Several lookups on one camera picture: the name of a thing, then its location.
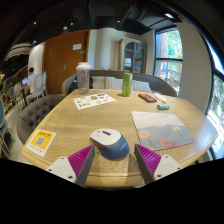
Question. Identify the black and red box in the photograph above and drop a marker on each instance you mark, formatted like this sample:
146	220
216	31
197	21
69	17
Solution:
147	97

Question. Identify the white dining chair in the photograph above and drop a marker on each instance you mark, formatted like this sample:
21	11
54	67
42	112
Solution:
40	85

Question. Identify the ceiling light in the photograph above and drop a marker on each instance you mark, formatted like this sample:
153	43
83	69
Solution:
169	15

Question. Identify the painted landscape mouse pad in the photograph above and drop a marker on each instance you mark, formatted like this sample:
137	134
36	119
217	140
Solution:
160	128

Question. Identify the large black-framed window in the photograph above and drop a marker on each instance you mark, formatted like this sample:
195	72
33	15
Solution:
216	110

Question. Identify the yellow code sticker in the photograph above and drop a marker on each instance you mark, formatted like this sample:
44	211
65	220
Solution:
40	142

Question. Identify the grey-brown curved sofa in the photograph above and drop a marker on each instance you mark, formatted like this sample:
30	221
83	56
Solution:
160	85

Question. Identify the green drink can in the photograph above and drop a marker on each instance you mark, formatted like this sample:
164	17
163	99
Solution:
127	85

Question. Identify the striped cushion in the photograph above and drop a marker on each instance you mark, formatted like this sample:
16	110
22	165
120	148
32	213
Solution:
141	86
113	83
98	82

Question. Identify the white sticker sheet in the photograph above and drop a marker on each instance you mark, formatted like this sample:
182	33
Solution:
94	101

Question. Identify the white paper door sign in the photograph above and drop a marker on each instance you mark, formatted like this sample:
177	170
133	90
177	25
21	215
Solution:
77	47

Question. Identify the clear shaker bottle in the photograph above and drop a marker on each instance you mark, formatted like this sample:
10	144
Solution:
83	80

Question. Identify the black and orange bag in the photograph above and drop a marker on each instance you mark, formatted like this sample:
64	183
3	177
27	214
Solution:
72	86

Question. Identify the small teal pack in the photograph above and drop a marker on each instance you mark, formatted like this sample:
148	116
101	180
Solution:
163	107

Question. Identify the person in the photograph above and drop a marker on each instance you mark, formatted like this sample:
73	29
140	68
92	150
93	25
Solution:
31	80

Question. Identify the grey tufted chair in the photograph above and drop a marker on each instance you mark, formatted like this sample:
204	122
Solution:
35	115

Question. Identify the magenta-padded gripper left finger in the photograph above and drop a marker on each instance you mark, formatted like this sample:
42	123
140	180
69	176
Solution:
63	168

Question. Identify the white and blue computer mouse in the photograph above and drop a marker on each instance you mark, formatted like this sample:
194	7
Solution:
110	144

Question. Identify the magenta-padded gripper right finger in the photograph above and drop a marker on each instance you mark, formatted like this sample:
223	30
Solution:
166	166

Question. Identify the glass-door cabinet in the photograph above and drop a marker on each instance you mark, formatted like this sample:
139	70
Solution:
133	56

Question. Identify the white plastic wrapper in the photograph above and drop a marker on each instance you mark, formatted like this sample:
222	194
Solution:
160	98

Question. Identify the wooden door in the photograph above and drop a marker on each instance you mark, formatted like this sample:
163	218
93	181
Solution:
56	63

